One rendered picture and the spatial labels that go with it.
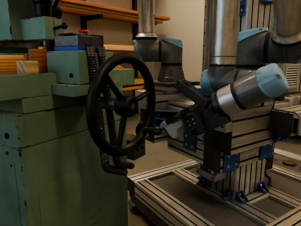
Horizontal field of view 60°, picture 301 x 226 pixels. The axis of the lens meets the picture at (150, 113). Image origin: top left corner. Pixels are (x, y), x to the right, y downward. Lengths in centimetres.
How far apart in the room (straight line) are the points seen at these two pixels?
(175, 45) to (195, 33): 302
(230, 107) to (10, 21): 75
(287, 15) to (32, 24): 80
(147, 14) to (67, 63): 75
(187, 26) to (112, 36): 124
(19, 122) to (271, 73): 61
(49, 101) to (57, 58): 12
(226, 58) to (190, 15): 377
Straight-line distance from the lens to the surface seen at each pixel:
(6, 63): 89
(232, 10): 78
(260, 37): 106
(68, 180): 88
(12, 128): 76
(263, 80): 64
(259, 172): 158
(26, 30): 100
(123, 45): 375
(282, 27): 97
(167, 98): 138
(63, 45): 78
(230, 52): 77
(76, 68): 72
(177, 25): 463
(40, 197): 83
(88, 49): 73
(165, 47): 140
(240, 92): 65
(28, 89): 74
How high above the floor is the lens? 94
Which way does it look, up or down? 12 degrees down
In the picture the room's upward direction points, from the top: straight up
